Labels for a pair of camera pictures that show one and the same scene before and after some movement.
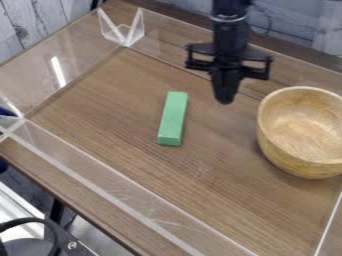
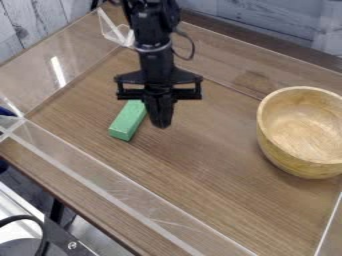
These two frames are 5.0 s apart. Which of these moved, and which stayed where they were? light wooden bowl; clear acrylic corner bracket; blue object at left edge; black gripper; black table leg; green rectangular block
Moved: green rectangular block; black gripper
Stayed: blue object at left edge; clear acrylic corner bracket; light wooden bowl; black table leg
